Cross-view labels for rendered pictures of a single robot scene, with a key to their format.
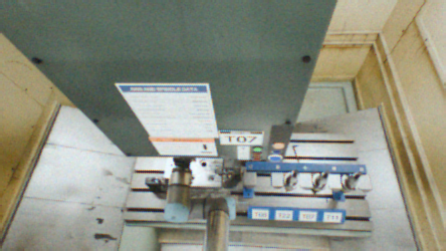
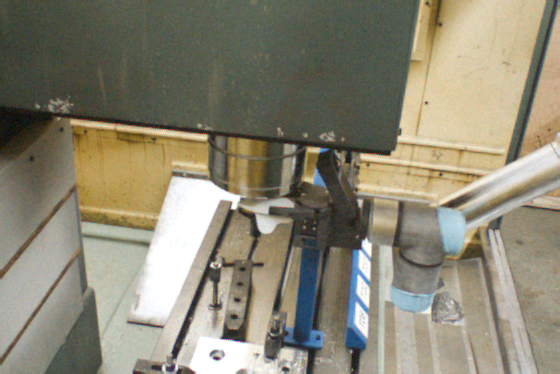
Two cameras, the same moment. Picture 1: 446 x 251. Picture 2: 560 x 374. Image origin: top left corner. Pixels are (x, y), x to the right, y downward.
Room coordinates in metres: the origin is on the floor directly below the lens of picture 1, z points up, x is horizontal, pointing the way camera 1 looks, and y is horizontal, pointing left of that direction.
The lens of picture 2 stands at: (0.52, 1.07, 1.96)
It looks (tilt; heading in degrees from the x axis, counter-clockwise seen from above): 30 degrees down; 266
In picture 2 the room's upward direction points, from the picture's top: 4 degrees clockwise
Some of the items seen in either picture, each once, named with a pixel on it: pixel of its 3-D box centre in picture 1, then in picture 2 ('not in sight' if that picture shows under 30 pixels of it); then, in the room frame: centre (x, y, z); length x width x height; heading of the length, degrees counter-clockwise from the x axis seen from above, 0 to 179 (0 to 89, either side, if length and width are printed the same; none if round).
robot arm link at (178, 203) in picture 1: (177, 203); (428, 230); (0.22, 0.19, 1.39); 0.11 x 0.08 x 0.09; 171
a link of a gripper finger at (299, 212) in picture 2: not in sight; (295, 208); (0.44, 0.18, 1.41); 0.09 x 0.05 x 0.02; 4
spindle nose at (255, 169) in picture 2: not in sight; (257, 141); (0.51, 0.14, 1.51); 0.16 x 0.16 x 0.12
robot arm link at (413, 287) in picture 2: (188, 208); (415, 271); (0.23, 0.17, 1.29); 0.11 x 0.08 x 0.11; 83
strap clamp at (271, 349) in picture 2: (228, 172); (274, 342); (0.45, 0.02, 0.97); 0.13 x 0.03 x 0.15; 81
